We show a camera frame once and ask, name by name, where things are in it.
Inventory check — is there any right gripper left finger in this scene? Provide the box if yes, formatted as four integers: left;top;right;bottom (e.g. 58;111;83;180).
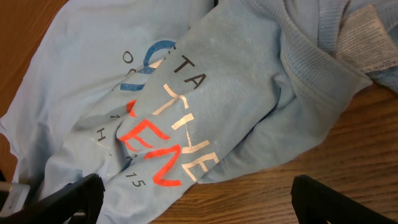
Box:
1;174;105;224

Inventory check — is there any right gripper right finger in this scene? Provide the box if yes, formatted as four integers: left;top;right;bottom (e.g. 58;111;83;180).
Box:
290;175;397;224

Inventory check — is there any light blue printed t-shirt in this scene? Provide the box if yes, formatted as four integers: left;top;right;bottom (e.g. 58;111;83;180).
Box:
1;0;397;223

